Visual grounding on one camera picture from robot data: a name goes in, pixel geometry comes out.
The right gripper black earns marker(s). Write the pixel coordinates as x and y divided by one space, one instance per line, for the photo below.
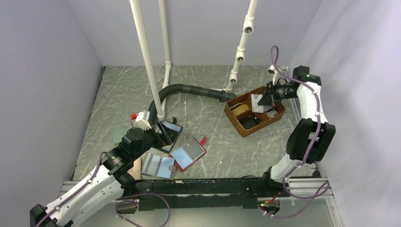
266 98

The white pipe rear left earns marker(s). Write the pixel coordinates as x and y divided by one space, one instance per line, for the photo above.
163 18

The grey card holder open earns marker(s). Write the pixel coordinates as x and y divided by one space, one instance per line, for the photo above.
158 166

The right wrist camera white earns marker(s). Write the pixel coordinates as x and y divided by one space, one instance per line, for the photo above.
276 73

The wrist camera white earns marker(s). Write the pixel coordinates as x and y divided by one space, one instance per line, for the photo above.
276 73
140 120

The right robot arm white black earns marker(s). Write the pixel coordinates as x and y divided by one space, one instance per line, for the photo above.
313 134

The white pipe front left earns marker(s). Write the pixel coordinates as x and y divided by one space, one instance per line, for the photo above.
143 41

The black card holder open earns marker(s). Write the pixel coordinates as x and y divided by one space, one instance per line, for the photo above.
174 126

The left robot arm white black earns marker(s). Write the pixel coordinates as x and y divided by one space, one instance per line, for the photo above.
108 181

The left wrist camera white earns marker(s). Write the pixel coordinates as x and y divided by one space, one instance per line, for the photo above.
140 120

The white pipe with lights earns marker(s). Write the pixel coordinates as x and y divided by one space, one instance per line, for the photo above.
248 28

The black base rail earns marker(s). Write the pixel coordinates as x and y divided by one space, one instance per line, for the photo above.
245 192

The yellow card in basket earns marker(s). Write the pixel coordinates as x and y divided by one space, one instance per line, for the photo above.
239 108

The green card holder closed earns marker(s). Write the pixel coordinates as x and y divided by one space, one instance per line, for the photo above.
118 134

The red card holder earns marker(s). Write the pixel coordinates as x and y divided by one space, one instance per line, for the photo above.
182 160

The white silver credit card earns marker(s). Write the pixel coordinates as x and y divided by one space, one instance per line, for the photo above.
256 108

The black VIP credit card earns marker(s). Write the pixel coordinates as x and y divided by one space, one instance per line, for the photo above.
193 149

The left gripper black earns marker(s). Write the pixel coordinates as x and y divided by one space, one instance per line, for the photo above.
160 141

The brown wicker basket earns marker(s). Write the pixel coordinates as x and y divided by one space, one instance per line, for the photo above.
267 118

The dark card in basket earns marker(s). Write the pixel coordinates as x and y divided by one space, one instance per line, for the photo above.
250 122

